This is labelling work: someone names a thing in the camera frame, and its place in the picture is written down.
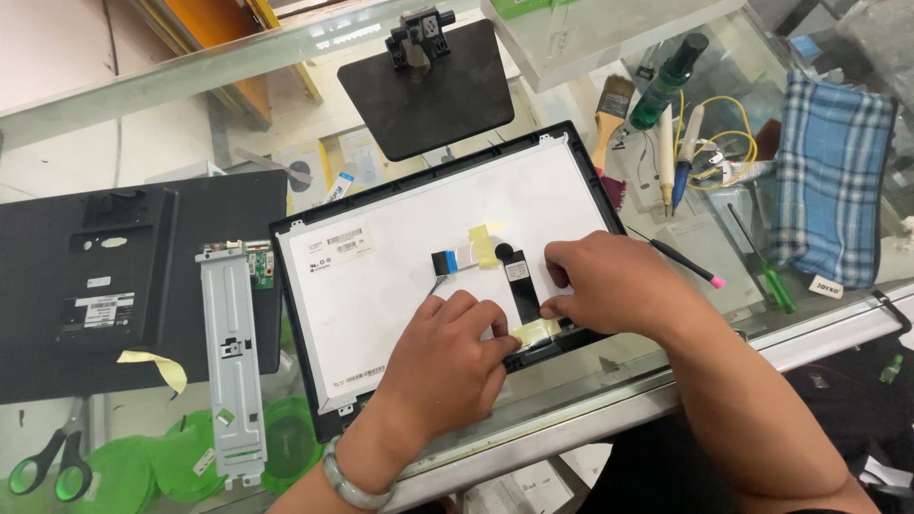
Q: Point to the person's right hand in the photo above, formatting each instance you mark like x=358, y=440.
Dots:
x=628, y=285

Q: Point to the person's left hand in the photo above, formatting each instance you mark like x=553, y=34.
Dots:
x=435, y=371

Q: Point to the yellow tape strip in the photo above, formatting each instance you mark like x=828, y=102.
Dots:
x=539, y=330

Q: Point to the black spudger pink tip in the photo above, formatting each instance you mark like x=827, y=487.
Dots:
x=678, y=258

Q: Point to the grey flat box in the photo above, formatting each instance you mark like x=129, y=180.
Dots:
x=703, y=246

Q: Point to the ivory pen tool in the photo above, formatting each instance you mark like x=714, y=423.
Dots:
x=666, y=157

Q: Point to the yellow tape patch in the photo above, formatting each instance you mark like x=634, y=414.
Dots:
x=485, y=246

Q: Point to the white and blue pen tool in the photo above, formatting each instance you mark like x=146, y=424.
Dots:
x=687, y=153

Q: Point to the green plastic disc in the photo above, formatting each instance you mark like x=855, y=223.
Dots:
x=187, y=457
x=289, y=450
x=121, y=478

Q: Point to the white tube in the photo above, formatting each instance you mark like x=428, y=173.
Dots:
x=750, y=170

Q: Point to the white label tag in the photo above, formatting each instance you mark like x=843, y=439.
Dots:
x=826, y=286

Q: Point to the green bottle black cap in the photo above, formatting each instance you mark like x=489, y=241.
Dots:
x=660, y=89

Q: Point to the small green circuit board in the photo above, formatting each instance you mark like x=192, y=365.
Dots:
x=263, y=271

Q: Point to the blue plaid cloth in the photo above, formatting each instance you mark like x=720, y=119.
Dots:
x=832, y=178

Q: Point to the clear acrylic box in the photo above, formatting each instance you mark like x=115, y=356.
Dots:
x=607, y=36

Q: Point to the black metal clamp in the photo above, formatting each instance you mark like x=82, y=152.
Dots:
x=892, y=310

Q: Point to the black monitor stand base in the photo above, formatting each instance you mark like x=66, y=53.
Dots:
x=428, y=100

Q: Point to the curled yellow tape piece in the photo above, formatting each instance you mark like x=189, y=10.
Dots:
x=161, y=365

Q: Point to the small green vial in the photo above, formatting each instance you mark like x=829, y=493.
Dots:
x=891, y=370

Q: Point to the black monitor back cover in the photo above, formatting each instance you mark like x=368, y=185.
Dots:
x=43, y=321

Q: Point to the wooden furniture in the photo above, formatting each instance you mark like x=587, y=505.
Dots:
x=214, y=43

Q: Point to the white display panel black frame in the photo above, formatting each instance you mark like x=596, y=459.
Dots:
x=385, y=307

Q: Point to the silver metal bracket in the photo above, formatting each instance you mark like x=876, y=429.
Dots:
x=232, y=371

